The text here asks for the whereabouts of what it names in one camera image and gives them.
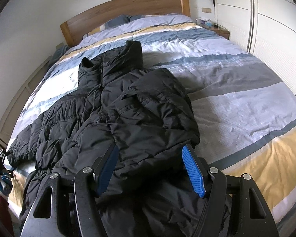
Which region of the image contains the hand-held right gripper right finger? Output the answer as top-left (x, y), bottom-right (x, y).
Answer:
top-left (182, 144), bottom-right (280, 237)

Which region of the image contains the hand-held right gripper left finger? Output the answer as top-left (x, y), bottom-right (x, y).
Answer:
top-left (20, 143), bottom-right (119, 237)

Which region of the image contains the black puffer jacket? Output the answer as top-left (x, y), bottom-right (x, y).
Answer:
top-left (7, 40), bottom-right (231, 237)

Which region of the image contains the person's left forearm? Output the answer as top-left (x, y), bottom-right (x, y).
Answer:
top-left (0, 193), bottom-right (16, 237)

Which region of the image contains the person's left hand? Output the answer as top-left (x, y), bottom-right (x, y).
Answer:
top-left (0, 168), bottom-right (14, 197)

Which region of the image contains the striped duvet cover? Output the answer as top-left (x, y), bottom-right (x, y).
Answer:
top-left (5, 13), bottom-right (296, 228)

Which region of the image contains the crumpled blue-grey cloth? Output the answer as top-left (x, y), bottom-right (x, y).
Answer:
top-left (48, 44), bottom-right (70, 69)

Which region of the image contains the wooden nightstand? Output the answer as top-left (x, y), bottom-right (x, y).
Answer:
top-left (209, 26), bottom-right (230, 40)

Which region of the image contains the cluster of small bottles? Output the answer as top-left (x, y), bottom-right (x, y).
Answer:
top-left (196, 18), bottom-right (219, 29)

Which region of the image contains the wooden headboard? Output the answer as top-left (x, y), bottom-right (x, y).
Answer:
top-left (60, 0), bottom-right (191, 47)

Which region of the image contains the white sliding wardrobe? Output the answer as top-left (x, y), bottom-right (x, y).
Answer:
top-left (212, 0), bottom-right (296, 100)

